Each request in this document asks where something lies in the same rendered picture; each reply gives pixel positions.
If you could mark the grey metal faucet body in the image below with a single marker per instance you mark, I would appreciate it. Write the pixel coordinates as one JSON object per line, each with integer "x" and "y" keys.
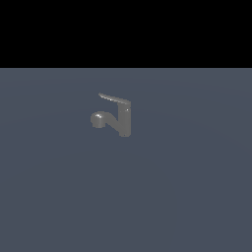
{"x": 124, "y": 121}

